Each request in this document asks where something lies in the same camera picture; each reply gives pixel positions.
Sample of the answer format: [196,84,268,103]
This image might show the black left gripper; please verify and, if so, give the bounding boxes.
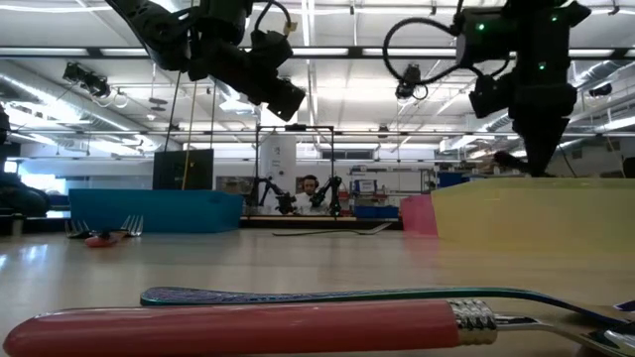
[190,37,307,123]

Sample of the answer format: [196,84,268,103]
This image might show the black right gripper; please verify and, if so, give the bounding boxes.
[510,63,579,178]

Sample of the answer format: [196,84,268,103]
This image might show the silver utensil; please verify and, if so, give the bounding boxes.
[272,222,394,238]

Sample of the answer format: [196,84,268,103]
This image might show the iridescent blue fork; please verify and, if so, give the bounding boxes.
[139,286,635,328]

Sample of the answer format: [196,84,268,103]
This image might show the red handled silver fork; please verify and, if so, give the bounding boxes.
[83,213,145,249]
[2,297,635,357]

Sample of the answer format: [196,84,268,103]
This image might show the black fork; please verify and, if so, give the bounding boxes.
[63,218,120,240]

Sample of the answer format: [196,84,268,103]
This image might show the white column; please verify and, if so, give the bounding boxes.
[259,134,299,199]

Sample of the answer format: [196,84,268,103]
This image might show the yellow plastic bin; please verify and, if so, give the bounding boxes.
[430,177,635,255]

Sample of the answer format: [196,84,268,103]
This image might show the person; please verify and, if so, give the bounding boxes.
[292,174,329,217]

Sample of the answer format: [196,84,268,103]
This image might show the blue box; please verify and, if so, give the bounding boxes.
[437,171,471,189]

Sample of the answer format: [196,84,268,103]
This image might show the black panel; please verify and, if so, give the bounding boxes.
[152,148,215,191]

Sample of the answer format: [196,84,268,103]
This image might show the red plastic bin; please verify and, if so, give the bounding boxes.
[400,193,440,237]

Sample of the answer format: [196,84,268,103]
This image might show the blue storage crate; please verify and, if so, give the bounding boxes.
[353,204,401,220]

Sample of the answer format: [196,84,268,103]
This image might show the blue plastic bin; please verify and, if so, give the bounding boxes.
[67,187,244,235]

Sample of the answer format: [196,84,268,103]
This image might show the black ceiling device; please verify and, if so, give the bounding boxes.
[62,60,113,99]

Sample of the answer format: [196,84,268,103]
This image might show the thin black station frame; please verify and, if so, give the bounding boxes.
[254,125,336,219]

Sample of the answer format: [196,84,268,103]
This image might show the thin black hanging cable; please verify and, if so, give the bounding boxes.
[558,143,579,179]

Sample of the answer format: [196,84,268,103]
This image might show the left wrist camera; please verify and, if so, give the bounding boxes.
[250,29,295,70]

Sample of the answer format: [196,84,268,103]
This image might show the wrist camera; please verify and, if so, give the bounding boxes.
[468,73,517,120]
[250,29,295,70]

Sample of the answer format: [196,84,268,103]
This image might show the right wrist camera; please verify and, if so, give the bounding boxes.
[468,73,517,120]

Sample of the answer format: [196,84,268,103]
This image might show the yellow hanging strap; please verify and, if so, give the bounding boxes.
[181,78,198,191]

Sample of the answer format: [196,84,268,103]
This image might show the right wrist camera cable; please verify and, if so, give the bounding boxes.
[382,17,477,85]

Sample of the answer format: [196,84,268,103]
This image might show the black overhead camera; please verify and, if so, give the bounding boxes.
[394,62,429,102]

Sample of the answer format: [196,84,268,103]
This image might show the silver ventilation duct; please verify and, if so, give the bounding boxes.
[0,59,165,150]

